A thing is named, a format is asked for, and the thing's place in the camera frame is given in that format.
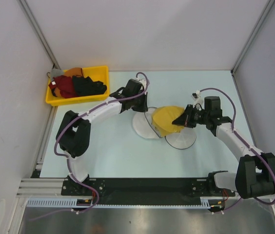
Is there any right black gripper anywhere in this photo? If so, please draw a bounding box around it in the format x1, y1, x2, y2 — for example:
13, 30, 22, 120
173, 104, 210, 128

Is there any white mesh laundry bag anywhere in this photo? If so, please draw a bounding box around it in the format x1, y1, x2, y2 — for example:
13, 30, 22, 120
132, 106, 196, 150

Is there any yellow bra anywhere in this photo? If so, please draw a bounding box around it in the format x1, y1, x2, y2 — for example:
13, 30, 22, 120
151, 106, 184, 137

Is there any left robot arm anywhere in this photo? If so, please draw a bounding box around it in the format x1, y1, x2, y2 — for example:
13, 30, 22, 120
54, 77, 149, 195

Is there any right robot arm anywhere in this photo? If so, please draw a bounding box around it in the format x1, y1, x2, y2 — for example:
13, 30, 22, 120
172, 96, 275, 199

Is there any black garment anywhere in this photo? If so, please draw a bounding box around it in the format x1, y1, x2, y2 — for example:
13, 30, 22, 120
72, 76, 107, 97

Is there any orange garment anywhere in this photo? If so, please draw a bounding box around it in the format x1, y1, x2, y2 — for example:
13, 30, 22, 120
53, 67, 84, 98

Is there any dark red garment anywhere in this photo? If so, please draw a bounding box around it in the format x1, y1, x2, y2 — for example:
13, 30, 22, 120
48, 75, 78, 98

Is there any grey garment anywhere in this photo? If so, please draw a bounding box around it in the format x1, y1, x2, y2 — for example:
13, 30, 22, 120
50, 68, 64, 80

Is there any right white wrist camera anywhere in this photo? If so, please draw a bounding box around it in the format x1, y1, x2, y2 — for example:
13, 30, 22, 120
191, 90, 203, 106

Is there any white slotted cable duct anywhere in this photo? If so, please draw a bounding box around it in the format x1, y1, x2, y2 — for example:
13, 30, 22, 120
26, 197, 223, 209

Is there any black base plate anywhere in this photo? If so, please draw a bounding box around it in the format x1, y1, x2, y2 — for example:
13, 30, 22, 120
61, 177, 236, 206

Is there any right aluminium frame post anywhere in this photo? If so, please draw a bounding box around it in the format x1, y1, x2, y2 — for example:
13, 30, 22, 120
231, 0, 275, 76

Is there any aluminium frame post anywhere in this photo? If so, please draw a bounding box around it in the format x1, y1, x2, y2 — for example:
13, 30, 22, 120
17, 0, 60, 69
231, 0, 275, 76

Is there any left aluminium frame post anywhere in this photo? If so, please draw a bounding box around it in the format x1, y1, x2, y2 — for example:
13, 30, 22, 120
17, 0, 60, 69

